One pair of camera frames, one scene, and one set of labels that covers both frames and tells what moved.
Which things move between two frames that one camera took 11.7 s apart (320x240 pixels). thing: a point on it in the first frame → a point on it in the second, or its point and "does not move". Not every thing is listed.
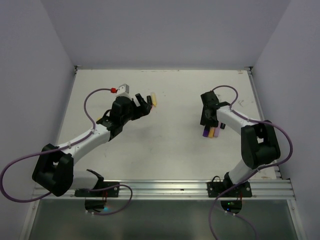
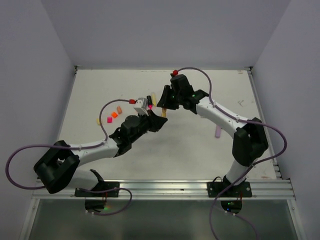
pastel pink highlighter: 217,130 does not move
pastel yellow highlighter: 211,132 → 164,113
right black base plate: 231,200 does not move
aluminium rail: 262,189 does not move
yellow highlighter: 154,101 does not move
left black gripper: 140,111 → 156,122
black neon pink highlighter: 149,102 does not move
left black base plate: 95,200 does not move
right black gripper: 204,120 → 165,100
